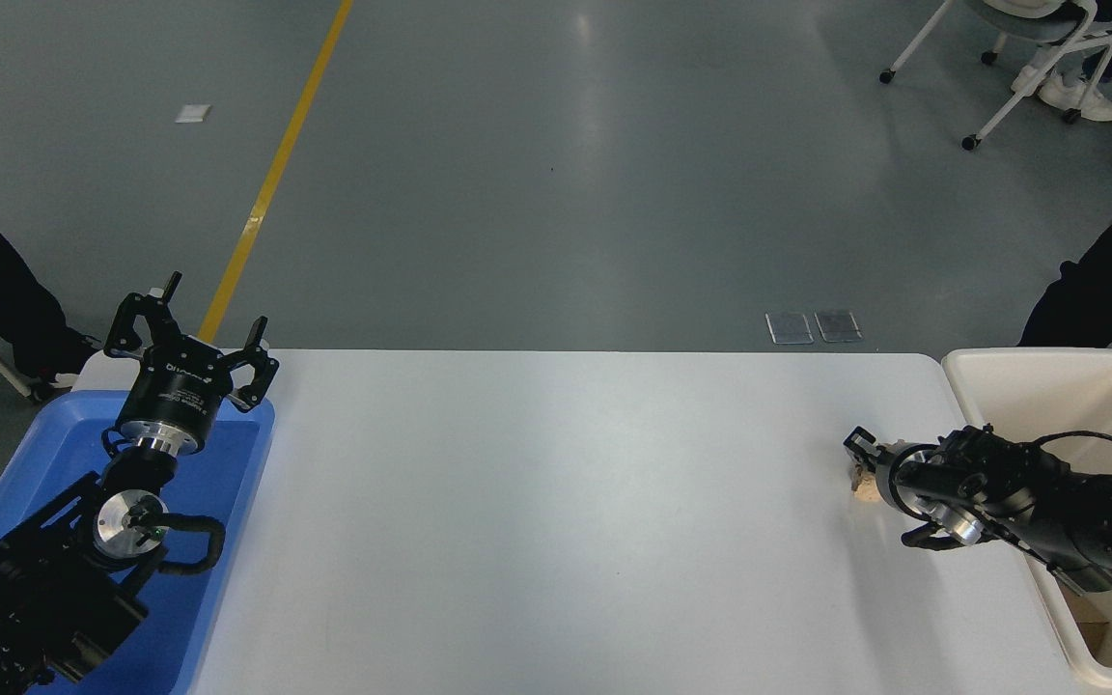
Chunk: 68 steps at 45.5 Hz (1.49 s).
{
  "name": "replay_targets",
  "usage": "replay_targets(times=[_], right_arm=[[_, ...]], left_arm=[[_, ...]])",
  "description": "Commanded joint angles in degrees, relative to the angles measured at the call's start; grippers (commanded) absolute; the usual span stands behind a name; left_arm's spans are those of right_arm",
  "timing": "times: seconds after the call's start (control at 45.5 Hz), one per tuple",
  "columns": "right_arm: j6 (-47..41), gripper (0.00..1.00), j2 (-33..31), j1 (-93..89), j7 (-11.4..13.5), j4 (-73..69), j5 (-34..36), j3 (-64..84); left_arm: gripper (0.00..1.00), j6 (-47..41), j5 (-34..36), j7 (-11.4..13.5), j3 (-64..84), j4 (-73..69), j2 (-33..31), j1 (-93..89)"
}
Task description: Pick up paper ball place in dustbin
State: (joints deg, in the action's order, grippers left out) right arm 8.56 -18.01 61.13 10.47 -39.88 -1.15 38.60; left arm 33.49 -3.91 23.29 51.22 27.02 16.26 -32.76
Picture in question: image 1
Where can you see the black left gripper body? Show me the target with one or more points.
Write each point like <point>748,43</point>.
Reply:
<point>175,396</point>

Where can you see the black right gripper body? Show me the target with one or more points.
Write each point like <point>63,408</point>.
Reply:
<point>918,475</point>

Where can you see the tan paper ball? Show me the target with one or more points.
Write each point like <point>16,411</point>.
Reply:
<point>869,490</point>

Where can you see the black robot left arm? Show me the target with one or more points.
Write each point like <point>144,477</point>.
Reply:
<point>54,589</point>

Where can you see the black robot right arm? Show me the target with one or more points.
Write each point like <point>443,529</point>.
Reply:
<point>1048,502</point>

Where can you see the blue plastic tray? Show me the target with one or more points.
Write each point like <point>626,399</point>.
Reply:
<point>218,463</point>

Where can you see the clear floor plate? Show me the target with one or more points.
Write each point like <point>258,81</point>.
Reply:
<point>790,328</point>
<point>838,326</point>

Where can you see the large pale plastic bin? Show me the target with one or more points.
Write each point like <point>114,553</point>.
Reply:
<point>1048,386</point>

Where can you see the white paper scrap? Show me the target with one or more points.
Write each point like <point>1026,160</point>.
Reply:
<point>193,113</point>

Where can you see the white wheeled chair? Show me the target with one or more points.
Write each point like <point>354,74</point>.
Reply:
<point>1029,29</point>

